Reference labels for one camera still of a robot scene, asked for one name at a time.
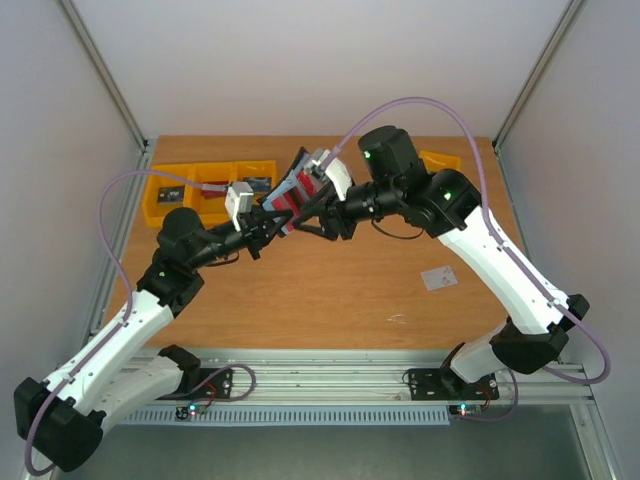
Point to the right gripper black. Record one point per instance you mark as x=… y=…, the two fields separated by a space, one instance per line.
x=337 y=220

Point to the yellow bin far right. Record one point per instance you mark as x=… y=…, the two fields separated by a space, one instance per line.
x=435 y=161

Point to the right aluminium frame post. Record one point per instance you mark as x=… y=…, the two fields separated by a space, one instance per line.
x=562 y=27

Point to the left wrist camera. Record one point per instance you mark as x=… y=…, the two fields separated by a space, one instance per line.
x=238 y=200

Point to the slotted grey cable duct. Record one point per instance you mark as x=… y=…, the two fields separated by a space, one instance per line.
x=276 y=416

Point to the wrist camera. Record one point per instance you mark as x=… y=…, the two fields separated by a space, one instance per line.
x=238 y=200
x=335 y=172

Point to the red card with black stripe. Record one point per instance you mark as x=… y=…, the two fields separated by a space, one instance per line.
x=294 y=192

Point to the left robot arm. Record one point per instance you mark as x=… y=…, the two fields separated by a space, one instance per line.
x=65 y=416

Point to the yellow bin middle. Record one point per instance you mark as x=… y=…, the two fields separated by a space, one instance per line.
x=209 y=204

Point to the black credit card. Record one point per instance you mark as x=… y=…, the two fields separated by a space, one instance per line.
x=170 y=195

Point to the card holder with clear sleeves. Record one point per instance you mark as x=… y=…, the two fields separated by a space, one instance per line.
x=298 y=165

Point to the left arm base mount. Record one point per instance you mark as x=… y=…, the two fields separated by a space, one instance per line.
x=210 y=382

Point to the yellow bin right of trio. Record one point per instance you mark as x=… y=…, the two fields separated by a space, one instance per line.
x=257 y=168

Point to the circuit board with led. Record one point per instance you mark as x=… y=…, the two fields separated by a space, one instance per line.
x=191 y=412
x=464 y=409

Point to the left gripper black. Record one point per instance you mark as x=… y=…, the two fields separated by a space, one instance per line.
x=261 y=229

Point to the aluminium rail frame front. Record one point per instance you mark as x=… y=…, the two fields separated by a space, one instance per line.
x=352 y=377

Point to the blue credit card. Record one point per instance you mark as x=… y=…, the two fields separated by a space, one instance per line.
x=259 y=184

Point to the yellow bin left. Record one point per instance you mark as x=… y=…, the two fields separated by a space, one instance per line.
x=154 y=213

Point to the aluminium frame post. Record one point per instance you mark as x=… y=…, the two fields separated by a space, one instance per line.
x=91 y=50
x=562 y=27

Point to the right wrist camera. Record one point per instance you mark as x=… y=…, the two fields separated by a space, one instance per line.
x=335 y=172

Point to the left aluminium frame post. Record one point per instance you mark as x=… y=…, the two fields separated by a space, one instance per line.
x=91 y=50

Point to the right circuit board with LED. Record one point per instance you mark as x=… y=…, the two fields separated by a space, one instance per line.
x=464 y=409

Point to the left circuit board with LED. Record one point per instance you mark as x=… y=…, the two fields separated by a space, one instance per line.
x=191 y=412

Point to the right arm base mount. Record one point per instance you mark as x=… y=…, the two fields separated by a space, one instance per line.
x=427 y=384

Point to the white card with red pattern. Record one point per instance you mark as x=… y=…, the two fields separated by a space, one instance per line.
x=438 y=278

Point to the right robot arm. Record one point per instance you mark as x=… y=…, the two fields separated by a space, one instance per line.
x=447 y=207

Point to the red credit card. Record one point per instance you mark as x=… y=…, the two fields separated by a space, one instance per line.
x=215 y=189

